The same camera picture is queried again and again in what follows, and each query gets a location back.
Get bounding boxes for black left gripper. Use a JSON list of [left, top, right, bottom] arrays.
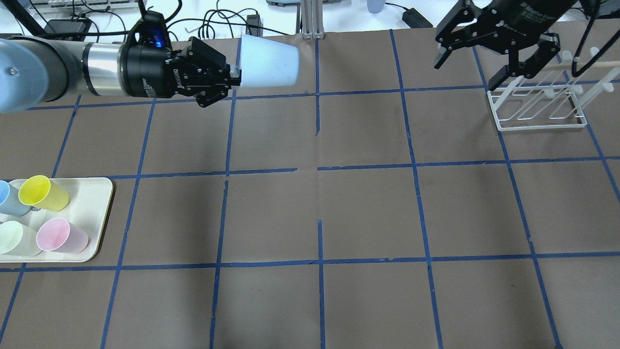
[[121, 37, 242, 108]]

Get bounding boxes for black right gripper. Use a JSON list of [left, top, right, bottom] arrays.
[[434, 0, 576, 91]]

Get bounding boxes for light blue plastic cup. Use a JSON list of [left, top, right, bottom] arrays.
[[239, 34, 300, 89]]

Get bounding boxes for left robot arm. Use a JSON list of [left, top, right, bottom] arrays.
[[0, 36, 242, 113]]

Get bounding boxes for blue cup on desk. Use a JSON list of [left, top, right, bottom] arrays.
[[366, 0, 386, 14]]

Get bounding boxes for yellow plastic cup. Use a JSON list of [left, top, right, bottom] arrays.
[[18, 175, 70, 211]]

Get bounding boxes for pink plastic cup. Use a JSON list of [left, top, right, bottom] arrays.
[[36, 217, 90, 254]]

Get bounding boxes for pale green plastic cup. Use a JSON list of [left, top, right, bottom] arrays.
[[0, 221, 42, 257]]

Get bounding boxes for black power adapter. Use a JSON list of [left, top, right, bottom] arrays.
[[402, 7, 434, 29]]

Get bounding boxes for cream plastic tray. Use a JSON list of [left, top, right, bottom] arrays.
[[0, 177, 114, 264]]

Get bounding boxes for white wire cup rack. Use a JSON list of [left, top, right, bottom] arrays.
[[487, 50, 620, 132]]

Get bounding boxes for aluminium frame post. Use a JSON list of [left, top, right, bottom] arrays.
[[299, 0, 325, 39]]

